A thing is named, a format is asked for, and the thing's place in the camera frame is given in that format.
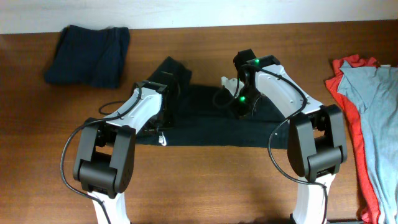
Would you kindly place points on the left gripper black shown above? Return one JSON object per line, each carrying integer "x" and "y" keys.
{"x": 170, "y": 122}

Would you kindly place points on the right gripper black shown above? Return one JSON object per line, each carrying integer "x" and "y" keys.
{"x": 240, "y": 111}

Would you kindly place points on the black t-shirt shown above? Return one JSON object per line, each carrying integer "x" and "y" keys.
{"x": 193, "y": 120}

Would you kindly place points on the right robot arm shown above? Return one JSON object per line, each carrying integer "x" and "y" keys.
{"x": 316, "y": 145}

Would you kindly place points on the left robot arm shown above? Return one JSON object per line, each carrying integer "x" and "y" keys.
{"x": 105, "y": 157}

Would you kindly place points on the folded navy blue garment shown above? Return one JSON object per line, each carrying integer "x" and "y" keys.
{"x": 91, "y": 57}

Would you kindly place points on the light blue garment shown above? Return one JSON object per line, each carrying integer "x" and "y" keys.
{"x": 373, "y": 91}

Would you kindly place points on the red garment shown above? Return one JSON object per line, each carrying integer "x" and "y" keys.
{"x": 371, "y": 212}

